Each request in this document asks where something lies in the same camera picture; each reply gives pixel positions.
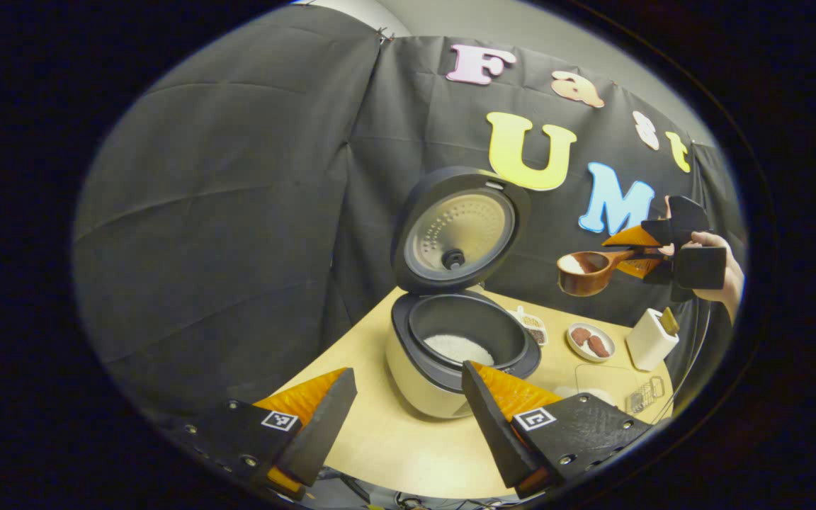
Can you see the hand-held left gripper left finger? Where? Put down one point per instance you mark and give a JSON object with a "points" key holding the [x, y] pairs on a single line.
{"points": [[323, 432]]}

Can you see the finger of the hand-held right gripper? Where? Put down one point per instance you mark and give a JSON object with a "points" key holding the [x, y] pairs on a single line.
{"points": [[640, 267], [638, 237]]}

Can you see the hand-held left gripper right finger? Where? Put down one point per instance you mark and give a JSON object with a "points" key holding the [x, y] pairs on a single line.
{"points": [[496, 432]]}

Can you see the brown wooden spoon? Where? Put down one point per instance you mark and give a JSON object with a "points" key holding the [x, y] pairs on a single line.
{"points": [[585, 280]]}

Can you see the clear-lidded white rice box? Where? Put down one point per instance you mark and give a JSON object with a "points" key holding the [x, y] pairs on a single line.
{"points": [[592, 382]]}

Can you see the grey rice cooker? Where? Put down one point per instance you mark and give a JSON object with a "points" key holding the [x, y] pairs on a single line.
{"points": [[457, 326]]}

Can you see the brown toast slice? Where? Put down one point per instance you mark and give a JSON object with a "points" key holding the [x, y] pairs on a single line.
{"points": [[669, 321]]}

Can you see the white toaster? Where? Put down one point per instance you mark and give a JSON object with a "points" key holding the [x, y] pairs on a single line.
{"points": [[647, 343]]}

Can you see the reddish brown meat piece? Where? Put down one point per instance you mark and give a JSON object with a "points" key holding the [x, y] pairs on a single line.
{"points": [[581, 336], [598, 346]]}

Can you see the white round plate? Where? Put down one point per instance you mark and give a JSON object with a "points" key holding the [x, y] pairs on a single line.
{"points": [[581, 352]]}

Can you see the white divided bean dish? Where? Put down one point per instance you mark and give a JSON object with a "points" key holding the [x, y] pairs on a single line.
{"points": [[532, 326]]}

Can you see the black backdrop cloth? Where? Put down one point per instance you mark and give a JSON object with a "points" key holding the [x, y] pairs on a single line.
{"points": [[224, 212]]}

